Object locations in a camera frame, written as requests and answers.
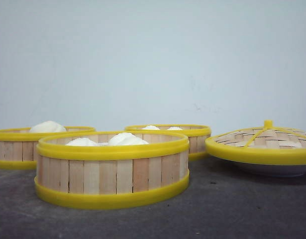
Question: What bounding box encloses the white bun front right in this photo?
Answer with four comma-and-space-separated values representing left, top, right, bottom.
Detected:
108, 132, 149, 146

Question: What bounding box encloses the white plate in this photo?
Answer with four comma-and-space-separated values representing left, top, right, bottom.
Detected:
224, 160, 306, 177

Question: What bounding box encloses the bamboo steamer lid yellow rim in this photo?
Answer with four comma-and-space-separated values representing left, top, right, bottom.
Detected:
205, 120, 306, 166

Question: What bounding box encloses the white bun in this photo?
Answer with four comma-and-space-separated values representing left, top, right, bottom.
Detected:
142, 125, 160, 130
108, 132, 149, 146
66, 137, 98, 146
167, 126, 183, 130

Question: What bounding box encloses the white bun front left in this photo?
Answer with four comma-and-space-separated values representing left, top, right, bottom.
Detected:
66, 137, 98, 146

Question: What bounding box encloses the bamboo steamer basket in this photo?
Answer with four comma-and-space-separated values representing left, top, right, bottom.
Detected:
34, 130, 190, 209
0, 126, 96, 170
124, 124, 211, 162

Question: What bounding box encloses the white bun rear left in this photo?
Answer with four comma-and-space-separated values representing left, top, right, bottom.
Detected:
142, 125, 160, 130

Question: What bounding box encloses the white bun rear right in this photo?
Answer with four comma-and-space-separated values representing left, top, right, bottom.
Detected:
167, 126, 183, 130

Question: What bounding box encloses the white bun left basket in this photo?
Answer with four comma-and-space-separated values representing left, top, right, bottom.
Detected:
29, 120, 66, 133

